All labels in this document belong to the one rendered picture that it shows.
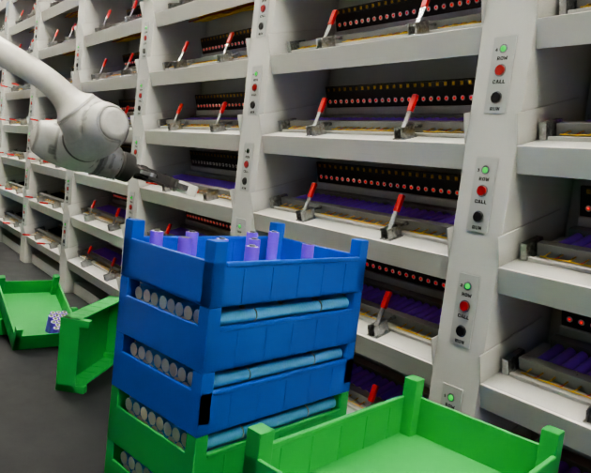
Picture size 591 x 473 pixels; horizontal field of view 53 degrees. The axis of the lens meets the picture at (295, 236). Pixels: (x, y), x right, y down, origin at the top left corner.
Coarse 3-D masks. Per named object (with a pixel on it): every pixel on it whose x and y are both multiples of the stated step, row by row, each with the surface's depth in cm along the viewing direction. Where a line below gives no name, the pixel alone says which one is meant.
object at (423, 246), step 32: (256, 192) 147; (288, 192) 154; (320, 192) 152; (352, 192) 145; (384, 192) 137; (416, 192) 130; (448, 192) 122; (256, 224) 148; (288, 224) 137; (320, 224) 130; (352, 224) 127; (384, 224) 121; (416, 224) 116; (448, 224) 111; (384, 256) 114; (416, 256) 107; (448, 256) 101
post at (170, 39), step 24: (144, 0) 202; (192, 24) 205; (168, 48) 201; (192, 48) 206; (144, 72) 200; (144, 96) 200; (168, 96) 204; (192, 96) 209; (144, 144) 201; (144, 216) 205; (168, 216) 211
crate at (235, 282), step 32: (128, 224) 81; (128, 256) 81; (160, 256) 76; (192, 256) 71; (224, 256) 69; (288, 256) 101; (320, 256) 96; (352, 256) 90; (160, 288) 76; (192, 288) 71; (224, 288) 70; (256, 288) 74; (288, 288) 78; (320, 288) 83; (352, 288) 89
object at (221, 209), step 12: (168, 168) 207; (180, 168) 210; (192, 168) 209; (204, 168) 202; (216, 168) 196; (144, 192) 199; (156, 192) 192; (168, 192) 186; (180, 192) 184; (168, 204) 187; (180, 204) 180; (192, 204) 173; (204, 204) 168; (216, 204) 162; (228, 204) 160; (216, 216) 164; (228, 216) 158
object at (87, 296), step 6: (78, 282) 263; (84, 282) 264; (90, 282) 265; (78, 288) 259; (84, 288) 254; (90, 288) 255; (96, 288) 256; (78, 294) 259; (84, 294) 253; (90, 294) 247; (96, 294) 246; (102, 294) 247; (108, 294) 248; (84, 300) 253; (90, 300) 247; (96, 300) 242
